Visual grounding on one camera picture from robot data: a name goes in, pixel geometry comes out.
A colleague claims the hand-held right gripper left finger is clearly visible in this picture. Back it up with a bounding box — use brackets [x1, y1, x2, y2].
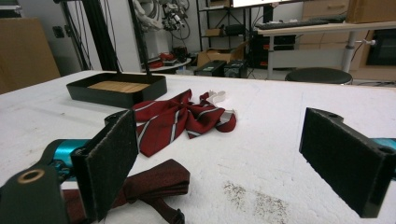
[70, 108, 140, 223]

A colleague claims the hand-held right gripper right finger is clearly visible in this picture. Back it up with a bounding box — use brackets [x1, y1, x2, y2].
[298, 106, 396, 219]

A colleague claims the dark red bow tie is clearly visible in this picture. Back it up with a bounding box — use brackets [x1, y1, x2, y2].
[62, 159, 191, 224]

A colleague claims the black rack with wooden tray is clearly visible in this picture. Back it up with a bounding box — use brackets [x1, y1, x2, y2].
[65, 0, 168, 109]

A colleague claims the red striped bow tie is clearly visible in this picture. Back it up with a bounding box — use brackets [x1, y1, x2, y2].
[132, 89, 237, 158]

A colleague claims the round black stool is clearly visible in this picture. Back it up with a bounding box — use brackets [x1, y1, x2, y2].
[284, 66, 354, 86]

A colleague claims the round white table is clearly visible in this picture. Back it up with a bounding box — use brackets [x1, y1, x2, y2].
[143, 57, 192, 75]

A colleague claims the black box under desk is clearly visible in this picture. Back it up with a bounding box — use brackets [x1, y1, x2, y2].
[366, 28, 396, 66]

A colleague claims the black metal stand column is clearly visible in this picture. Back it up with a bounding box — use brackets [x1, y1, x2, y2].
[60, 0, 120, 72]

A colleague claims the black case with red label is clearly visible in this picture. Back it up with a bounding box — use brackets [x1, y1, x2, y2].
[250, 32, 297, 69]

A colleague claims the black computer case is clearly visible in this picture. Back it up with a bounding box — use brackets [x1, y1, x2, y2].
[223, 59, 248, 79]
[193, 60, 228, 77]

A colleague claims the large brown cardboard sheet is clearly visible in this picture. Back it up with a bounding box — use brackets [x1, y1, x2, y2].
[0, 17, 62, 95]

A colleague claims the black keyboard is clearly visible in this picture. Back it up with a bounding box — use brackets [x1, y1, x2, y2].
[255, 17, 347, 31]

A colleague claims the open cardboard box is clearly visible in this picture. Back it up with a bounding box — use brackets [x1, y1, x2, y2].
[196, 41, 248, 68]

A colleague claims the cardboard box on desk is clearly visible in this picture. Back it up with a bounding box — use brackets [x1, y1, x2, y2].
[346, 0, 396, 24]

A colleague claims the computer monitor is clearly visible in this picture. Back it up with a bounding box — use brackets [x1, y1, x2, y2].
[232, 0, 309, 8]

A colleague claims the black metal shelf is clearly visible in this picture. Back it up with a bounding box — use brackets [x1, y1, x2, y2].
[195, 0, 253, 52]

